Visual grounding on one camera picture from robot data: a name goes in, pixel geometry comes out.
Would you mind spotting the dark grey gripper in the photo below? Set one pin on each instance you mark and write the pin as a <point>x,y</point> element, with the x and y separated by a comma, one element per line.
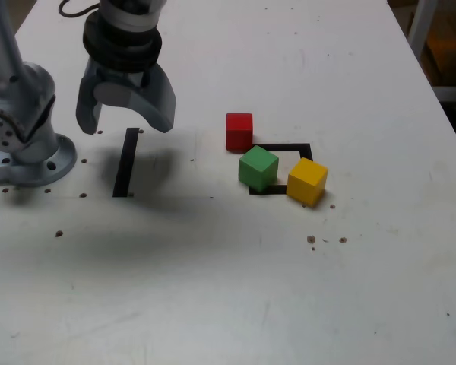
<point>121,77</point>

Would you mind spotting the red cube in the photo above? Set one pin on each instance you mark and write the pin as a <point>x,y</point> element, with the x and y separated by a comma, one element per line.
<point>238,131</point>

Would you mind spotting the green cube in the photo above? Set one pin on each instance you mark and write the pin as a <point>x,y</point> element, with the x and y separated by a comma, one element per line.
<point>256,167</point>

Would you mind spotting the yellow cube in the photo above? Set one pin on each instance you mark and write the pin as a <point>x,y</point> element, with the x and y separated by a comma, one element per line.
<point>306,182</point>

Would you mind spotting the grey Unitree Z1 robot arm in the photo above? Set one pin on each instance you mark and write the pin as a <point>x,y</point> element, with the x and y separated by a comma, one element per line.
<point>23,114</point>

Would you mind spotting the black tape square outline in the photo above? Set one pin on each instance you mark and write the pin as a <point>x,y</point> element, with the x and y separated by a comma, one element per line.
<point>289,146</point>

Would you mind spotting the black tape strip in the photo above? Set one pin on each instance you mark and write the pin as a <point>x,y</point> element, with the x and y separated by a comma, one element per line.
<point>126,163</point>

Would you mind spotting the brown cardboard box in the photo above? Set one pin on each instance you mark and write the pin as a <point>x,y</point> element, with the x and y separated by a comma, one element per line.
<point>450,53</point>

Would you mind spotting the white metal rack frame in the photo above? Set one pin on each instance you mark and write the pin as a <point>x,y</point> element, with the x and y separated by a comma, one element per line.
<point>416,19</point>

